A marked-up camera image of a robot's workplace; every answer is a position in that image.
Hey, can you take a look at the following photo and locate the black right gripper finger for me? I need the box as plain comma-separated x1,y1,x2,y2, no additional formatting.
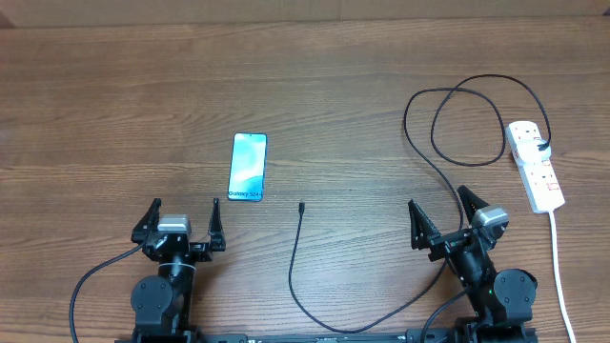
408,200,440,250
457,185,489,224

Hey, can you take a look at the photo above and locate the white power strip cord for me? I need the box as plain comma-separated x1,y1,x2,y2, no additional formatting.
547,211,578,343

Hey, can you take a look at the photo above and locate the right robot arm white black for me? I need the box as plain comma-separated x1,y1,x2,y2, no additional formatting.
405,186,538,343

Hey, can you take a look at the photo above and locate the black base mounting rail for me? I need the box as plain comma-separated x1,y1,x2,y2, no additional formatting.
113,326,539,343

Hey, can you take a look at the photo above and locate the blue Samsung Galaxy smartphone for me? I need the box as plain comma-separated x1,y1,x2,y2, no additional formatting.
227,132,268,202

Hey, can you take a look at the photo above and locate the white charger plug adapter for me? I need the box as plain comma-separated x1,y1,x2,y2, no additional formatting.
514,139,551,166

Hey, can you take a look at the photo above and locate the white power strip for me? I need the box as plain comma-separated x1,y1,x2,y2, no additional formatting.
505,121,565,213

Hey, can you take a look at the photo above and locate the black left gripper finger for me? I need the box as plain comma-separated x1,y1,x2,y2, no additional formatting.
208,198,226,252
131,198,162,244

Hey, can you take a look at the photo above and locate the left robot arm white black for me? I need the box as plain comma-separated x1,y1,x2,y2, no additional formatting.
131,198,226,342

